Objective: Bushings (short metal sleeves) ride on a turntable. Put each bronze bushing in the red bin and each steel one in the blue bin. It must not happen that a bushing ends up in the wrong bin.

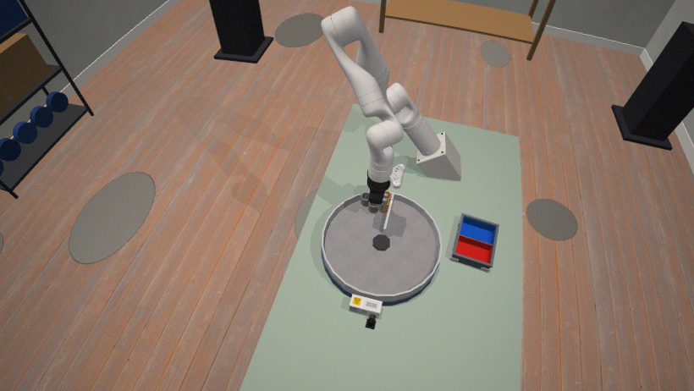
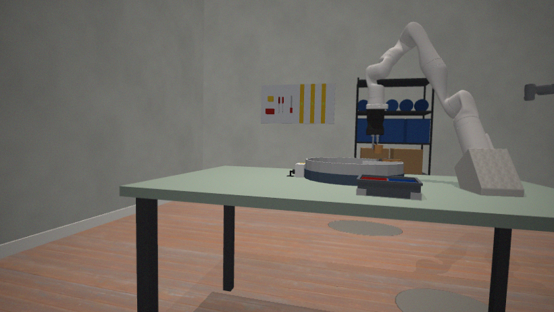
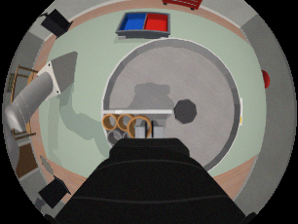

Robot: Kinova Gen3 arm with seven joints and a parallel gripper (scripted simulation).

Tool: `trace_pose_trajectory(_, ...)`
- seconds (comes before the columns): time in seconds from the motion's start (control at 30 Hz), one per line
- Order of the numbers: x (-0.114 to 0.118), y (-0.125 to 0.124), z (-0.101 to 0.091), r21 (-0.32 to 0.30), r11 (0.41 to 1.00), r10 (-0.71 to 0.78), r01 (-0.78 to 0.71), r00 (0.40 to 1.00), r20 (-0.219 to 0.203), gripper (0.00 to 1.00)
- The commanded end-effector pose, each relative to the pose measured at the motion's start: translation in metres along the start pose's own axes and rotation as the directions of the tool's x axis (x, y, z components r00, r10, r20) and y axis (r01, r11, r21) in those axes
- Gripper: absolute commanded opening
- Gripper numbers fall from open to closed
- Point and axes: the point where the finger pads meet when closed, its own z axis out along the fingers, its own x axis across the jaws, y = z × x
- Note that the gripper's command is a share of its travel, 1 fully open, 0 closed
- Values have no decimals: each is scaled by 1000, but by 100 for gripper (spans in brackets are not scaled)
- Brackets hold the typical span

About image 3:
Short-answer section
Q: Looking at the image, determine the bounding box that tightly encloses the bronze bushing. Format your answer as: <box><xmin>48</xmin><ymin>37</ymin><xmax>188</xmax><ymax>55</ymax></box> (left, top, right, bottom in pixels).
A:
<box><xmin>117</xmin><ymin>114</ymin><xmax>136</xmax><ymax>131</ymax></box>
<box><xmin>102</xmin><ymin>114</ymin><xmax>120</xmax><ymax>131</ymax></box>
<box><xmin>127</xmin><ymin>115</ymin><xmax>152</xmax><ymax>138</ymax></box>

